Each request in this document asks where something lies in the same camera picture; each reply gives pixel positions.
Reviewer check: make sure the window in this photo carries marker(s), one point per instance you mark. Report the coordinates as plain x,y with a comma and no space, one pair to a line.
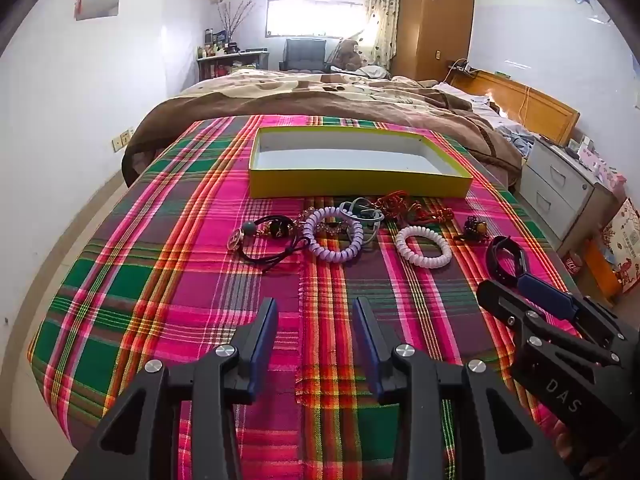
315,17

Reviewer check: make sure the brown patterned blanket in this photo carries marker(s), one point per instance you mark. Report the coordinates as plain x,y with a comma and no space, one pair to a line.
300,100

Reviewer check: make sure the grey armchair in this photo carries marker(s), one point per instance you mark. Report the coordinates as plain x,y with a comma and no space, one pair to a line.
305,55

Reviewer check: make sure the red patterned paper bag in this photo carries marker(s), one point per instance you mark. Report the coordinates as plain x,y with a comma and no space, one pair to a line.
625,245

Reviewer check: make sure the brown teddy bear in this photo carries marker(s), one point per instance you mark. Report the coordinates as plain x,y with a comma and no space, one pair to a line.
347,55

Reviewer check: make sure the wall socket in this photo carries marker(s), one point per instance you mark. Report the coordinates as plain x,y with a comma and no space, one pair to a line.
122,139

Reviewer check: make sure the grey nightstand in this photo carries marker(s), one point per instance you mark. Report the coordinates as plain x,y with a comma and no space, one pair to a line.
555,185

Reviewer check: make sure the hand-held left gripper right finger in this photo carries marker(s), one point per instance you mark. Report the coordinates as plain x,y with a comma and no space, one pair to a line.
367,350

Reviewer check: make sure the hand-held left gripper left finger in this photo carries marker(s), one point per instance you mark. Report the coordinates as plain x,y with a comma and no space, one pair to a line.
265,345

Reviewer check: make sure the floral curtain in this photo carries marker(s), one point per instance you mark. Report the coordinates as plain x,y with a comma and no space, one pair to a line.
382,10

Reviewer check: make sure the black wristband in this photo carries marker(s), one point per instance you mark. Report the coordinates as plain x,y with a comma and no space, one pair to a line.
492,260

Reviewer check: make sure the light crumpled bedsheet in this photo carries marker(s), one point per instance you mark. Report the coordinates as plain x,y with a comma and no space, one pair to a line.
505,125

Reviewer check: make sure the power strip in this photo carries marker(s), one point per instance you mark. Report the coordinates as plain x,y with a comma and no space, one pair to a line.
460,66

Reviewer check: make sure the yellow cardboard box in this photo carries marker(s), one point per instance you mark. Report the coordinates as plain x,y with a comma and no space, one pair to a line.
350,185

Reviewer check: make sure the wooden wardrobe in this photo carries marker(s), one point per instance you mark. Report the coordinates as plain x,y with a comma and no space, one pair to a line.
430,20

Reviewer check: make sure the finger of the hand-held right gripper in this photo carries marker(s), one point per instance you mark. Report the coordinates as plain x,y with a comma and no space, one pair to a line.
500,300
545,297

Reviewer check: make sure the vase of bare branches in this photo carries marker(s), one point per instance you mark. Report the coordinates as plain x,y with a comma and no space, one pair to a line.
235,20

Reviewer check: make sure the pink plaid blanket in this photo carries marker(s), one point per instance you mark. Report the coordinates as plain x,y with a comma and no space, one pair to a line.
150,285

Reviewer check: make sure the white shelf with bottles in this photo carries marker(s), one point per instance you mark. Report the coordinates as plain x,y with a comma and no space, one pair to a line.
230,62

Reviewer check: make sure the wooden headboard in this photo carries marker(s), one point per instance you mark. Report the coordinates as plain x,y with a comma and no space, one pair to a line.
545,105

